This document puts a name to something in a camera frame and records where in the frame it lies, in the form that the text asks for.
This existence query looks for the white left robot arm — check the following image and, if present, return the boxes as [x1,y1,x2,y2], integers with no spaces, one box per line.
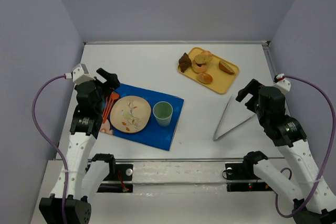
[39,63,120,223]

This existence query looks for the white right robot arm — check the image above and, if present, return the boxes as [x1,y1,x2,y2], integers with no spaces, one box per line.
[236,74,335,223]

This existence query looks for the brown bread wedge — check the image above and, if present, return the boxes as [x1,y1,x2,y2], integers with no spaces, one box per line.
[218,60,235,75]

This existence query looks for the half bread roll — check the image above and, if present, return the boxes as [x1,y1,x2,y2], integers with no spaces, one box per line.
[194,54,213,65]

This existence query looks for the orange plastic spoon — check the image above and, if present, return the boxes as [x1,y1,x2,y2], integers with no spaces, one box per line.
[109,92,119,114]

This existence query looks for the orange plastic fork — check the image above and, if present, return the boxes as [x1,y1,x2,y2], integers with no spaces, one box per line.
[102,95,112,124]

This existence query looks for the yellow tray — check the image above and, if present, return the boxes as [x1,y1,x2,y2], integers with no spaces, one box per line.
[177,47,239,94]

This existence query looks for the beige bird-pattern plate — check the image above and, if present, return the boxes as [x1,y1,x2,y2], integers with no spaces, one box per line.
[110,95,152,134]

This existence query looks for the round golden bun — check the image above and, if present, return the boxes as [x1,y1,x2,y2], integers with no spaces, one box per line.
[197,72,213,84]

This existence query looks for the glazed donut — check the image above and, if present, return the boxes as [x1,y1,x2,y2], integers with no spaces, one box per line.
[192,60,207,73]

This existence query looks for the green cup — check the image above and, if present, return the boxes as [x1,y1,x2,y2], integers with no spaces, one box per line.
[153,101,173,127]

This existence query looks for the metal tongs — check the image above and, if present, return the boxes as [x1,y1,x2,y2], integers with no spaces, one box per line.
[213,95,255,141]

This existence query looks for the blue placemat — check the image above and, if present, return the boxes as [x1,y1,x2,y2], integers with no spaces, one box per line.
[100,84,184,151]

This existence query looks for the chocolate croissant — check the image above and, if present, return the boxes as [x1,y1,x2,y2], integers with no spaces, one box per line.
[178,53,192,73]

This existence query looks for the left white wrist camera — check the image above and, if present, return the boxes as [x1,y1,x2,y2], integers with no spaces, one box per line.
[65,63,94,85]

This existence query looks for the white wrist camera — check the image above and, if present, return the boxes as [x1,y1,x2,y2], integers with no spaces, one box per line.
[273,73,291,95]
[65,63,94,85]

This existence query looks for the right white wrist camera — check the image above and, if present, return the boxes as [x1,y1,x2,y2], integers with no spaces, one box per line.
[273,73,291,95]

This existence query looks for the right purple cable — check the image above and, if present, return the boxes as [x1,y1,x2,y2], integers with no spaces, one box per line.
[274,75,333,219]

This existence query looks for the purple cable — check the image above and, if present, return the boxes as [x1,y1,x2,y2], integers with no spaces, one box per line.
[31,74,73,224]
[274,75,333,219]

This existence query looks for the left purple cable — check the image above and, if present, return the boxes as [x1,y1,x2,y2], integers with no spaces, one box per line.
[31,74,73,224]

